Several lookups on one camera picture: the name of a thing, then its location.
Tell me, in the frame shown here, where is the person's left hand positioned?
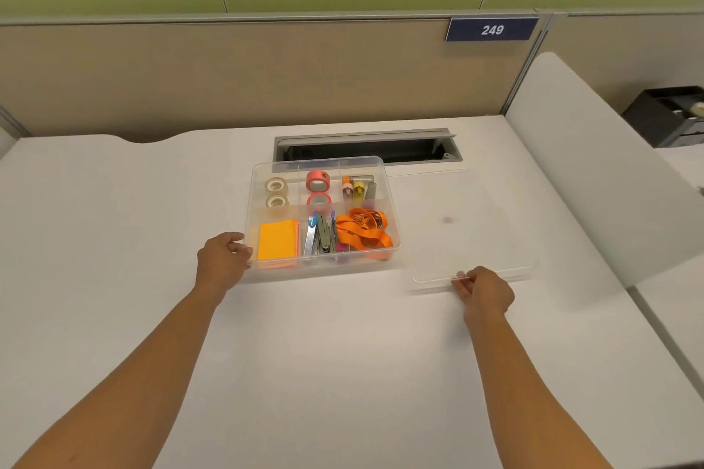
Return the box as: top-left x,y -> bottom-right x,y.
195,232 -> 254,297

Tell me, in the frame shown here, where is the person's right hand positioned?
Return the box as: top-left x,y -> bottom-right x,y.
450,266 -> 516,328

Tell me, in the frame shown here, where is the clear plastic organizer box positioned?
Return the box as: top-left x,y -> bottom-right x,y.
242,156 -> 403,282

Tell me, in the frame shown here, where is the clear plastic lid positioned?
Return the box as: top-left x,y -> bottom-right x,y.
385,169 -> 539,292

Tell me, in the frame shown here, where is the person's right forearm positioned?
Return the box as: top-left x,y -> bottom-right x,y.
465,306 -> 615,469

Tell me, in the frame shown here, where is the person's left forearm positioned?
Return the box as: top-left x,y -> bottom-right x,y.
11,282 -> 227,469

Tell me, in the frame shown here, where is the orange sticky note pad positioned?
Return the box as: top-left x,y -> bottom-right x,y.
256,219 -> 300,264

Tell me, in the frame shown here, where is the beige desk partition panel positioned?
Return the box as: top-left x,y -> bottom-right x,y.
0,11 -> 553,144

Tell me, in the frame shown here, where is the white side divider panel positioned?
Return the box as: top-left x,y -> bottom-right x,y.
504,51 -> 704,288

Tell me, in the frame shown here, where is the blue sign plate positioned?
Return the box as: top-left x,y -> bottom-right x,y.
445,17 -> 540,42

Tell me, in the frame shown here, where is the black desk organizer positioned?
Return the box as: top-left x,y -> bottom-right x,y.
622,86 -> 704,149

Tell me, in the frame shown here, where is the orange lanyard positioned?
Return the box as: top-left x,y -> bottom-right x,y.
334,208 -> 395,253

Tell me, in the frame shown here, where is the grey desk cable tray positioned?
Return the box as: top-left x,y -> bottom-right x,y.
274,128 -> 463,165

